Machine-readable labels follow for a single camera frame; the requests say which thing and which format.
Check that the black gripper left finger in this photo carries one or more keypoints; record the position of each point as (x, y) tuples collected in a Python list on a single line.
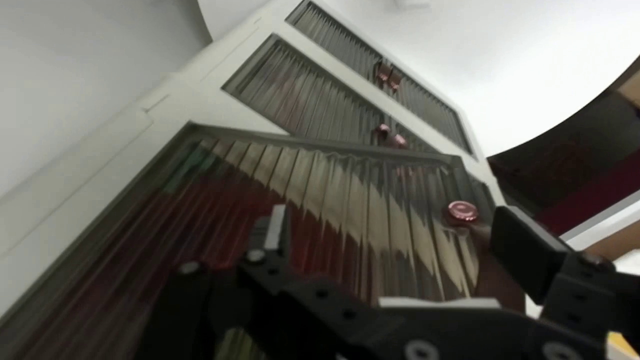
[(264, 263)]

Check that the dark translucent cabinet door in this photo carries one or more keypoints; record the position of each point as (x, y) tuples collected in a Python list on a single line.
[(375, 220)]

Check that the round white table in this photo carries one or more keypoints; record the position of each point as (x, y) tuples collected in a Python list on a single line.
[(510, 68)]

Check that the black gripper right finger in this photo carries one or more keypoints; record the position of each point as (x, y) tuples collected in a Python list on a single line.
[(526, 251)]

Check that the white office desk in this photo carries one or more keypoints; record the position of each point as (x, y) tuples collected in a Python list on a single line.
[(610, 233)]

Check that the white three-tier cabinet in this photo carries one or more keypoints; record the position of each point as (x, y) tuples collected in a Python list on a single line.
[(43, 216)]

